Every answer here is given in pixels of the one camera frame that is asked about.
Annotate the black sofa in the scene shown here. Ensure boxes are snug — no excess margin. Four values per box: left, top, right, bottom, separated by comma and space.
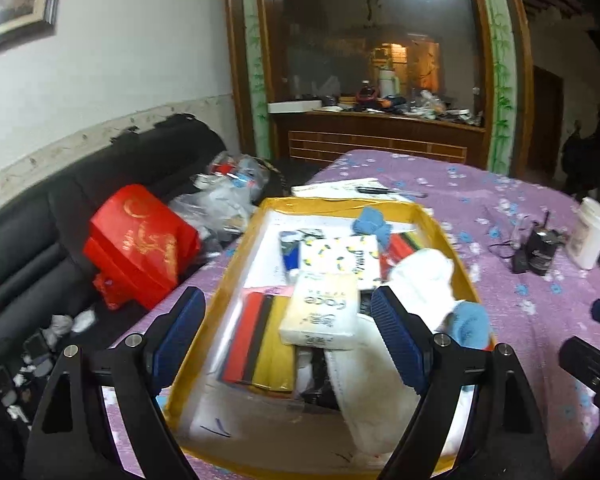
0, 114, 291, 480

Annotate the white tissue pack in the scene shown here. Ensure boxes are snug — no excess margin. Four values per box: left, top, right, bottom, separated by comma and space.
278, 272, 359, 350

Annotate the small black device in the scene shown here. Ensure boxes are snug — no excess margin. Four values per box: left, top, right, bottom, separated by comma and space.
511, 212, 563, 277

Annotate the white plastic bag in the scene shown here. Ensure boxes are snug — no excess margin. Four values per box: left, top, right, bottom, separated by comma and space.
167, 185, 261, 241

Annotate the white flat box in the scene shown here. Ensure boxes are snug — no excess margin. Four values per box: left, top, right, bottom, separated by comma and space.
267, 99, 323, 114

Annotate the brown wooden door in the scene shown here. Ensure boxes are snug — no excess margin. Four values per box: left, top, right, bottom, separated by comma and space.
530, 65, 566, 181

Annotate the white plastic jar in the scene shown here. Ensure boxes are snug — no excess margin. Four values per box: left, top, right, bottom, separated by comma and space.
566, 196, 600, 271

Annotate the blue packet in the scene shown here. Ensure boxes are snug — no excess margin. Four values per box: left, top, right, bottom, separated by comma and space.
278, 230, 326, 276

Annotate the crumpled white paper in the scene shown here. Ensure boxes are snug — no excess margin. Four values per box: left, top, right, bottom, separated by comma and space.
45, 310, 98, 344

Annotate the red black yellow striped pack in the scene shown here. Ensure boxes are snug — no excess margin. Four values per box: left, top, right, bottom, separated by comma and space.
219, 291, 297, 392

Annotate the white paper sheet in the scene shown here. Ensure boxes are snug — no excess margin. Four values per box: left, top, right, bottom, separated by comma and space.
291, 176, 416, 200

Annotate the yellow dotted tissue pack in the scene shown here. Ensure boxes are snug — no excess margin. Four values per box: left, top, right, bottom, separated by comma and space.
299, 236, 381, 291

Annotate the arched glass window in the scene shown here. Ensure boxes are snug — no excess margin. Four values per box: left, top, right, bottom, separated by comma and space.
225, 0, 533, 171

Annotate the wooden counter cabinet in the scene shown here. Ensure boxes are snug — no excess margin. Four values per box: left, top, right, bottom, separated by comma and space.
267, 105, 488, 171

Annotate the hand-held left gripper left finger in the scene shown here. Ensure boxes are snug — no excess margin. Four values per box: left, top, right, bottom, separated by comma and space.
30, 286, 207, 480

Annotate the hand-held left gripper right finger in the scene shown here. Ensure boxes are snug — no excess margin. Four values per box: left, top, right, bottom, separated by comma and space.
370, 285, 553, 480

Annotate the clear bag with colourful items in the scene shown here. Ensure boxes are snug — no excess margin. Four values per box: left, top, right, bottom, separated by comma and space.
195, 154, 276, 206

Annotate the purple floral tablecloth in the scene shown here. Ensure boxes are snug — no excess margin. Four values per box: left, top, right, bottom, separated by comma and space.
105, 147, 600, 480

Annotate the yellow cardboard box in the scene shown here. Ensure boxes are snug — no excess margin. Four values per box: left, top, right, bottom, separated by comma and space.
162, 196, 481, 478

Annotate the black pen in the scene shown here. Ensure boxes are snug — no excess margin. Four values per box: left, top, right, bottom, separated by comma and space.
356, 186, 428, 198

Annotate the rainbow striped pack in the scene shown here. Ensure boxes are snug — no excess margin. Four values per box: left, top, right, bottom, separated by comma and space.
380, 231, 427, 281

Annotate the blue soft cloth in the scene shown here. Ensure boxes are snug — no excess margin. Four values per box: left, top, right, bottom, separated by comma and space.
352, 206, 392, 241

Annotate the red gift bag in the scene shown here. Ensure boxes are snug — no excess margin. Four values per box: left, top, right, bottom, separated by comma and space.
83, 184, 202, 311

